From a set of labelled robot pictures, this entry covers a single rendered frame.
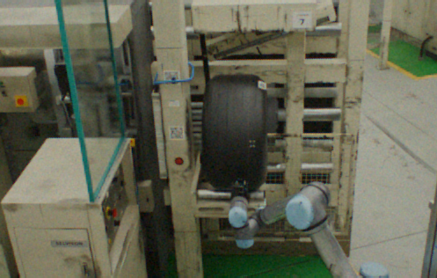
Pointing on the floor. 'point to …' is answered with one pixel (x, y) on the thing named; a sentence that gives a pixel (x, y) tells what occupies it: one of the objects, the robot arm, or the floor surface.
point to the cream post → (168, 42)
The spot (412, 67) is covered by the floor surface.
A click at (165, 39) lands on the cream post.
